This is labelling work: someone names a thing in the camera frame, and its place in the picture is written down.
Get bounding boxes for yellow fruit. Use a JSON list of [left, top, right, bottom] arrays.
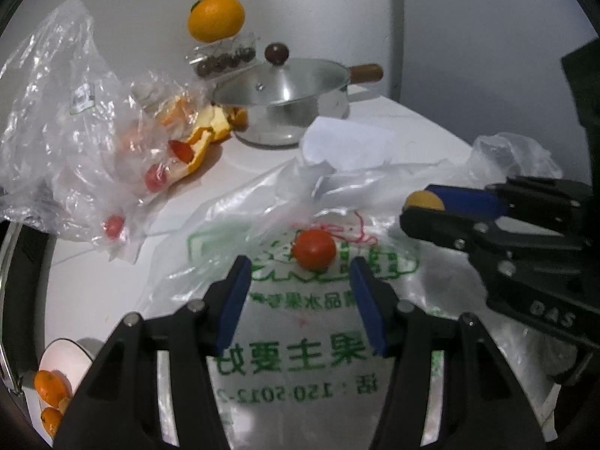
[[403, 190, 446, 212]]

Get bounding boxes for mandarin orange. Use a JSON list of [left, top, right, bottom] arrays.
[[40, 406, 63, 439], [33, 370, 71, 408]]

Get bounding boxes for clear box dark fruits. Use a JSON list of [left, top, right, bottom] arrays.
[[185, 33, 257, 80]]

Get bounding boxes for white plate dark rim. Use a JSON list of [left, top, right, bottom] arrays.
[[36, 338, 93, 417]]

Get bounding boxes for white paper piece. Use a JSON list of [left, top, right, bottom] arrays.
[[300, 117, 397, 172]]

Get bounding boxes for printed flat plastic bag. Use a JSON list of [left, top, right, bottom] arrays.
[[137, 130, 578, 450]]

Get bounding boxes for red tomato in clear bag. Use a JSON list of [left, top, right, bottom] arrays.
[[103, 215, 125, 240]]

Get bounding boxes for small steel pot with lid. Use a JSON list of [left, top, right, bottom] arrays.
[[213, 43, 383, 147]]

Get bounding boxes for crumpled clear plastic bag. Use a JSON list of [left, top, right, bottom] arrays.
[[1, 0, 210, 262]]

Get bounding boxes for orange peel pieces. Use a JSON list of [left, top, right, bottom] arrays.
[[164, 99, 248, 181]]

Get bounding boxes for large orange on stand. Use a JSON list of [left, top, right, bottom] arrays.
[[187, 0, 246, 43]]

